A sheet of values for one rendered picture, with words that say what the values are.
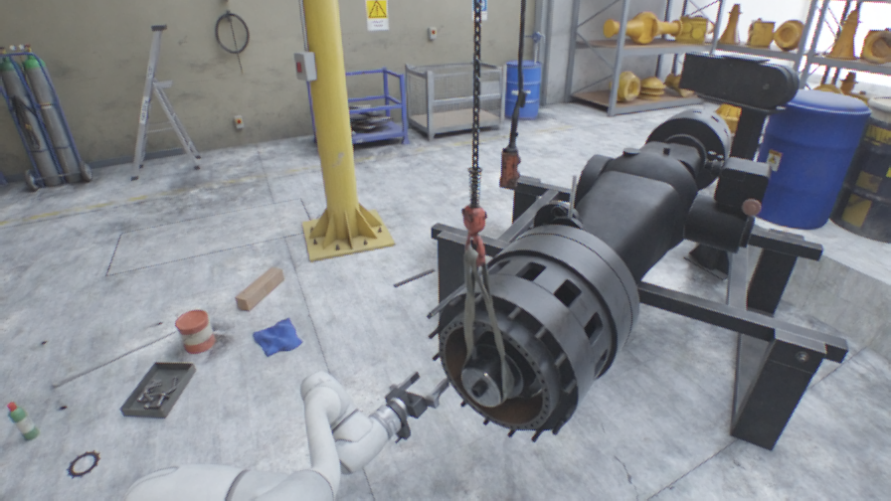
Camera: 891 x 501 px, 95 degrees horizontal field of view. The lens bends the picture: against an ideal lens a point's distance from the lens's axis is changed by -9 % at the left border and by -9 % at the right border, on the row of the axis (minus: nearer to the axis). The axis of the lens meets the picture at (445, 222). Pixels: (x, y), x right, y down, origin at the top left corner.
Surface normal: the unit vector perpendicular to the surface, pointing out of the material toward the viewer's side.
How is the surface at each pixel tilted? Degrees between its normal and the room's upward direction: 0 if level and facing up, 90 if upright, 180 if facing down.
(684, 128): 90
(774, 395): 90
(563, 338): 43
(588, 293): 37
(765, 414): 90
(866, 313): 90
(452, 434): 0
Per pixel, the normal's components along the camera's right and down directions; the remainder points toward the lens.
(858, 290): -0.90, 0.21
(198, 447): -0.01, -0.89
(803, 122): -0.77, 0.30
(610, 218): -0.29, -0.61
